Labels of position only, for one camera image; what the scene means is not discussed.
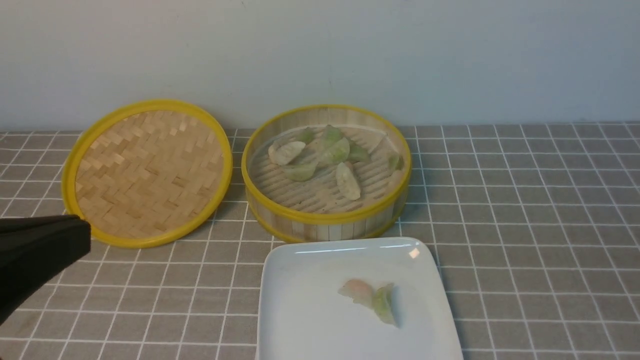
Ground green dumpling back left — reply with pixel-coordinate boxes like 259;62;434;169
295;127;316;145

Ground bamboo steamer basket yellow rim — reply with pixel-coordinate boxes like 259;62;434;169
241;104;412;242

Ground white dumpling centre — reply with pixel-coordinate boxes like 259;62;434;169
335;162;361;201

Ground pink steamed dumpling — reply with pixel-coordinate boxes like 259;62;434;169
337;278;375;309

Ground bamboo steamer lid yellow rim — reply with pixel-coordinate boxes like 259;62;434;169
61;99;233;249

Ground pale green dumpling front left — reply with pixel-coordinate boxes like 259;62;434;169
281;161;318;182

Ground white steamed dumpling left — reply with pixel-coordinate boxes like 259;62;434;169
267;141;307;166

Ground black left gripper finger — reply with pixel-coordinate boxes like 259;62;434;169
0;219;91;324

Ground green dumpling centre top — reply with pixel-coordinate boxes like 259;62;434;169
316;125;351;167

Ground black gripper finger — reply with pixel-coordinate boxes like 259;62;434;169
0;214;83;235

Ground white square plate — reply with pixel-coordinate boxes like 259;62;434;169
255;237;464;360

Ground dark green dumpling centre right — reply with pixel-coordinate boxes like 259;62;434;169
347;140;371;163

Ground green steamed dumpling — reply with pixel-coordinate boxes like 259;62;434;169
371;283;398;328

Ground green dumpling right edge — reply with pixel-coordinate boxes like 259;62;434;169
387;152;404;173

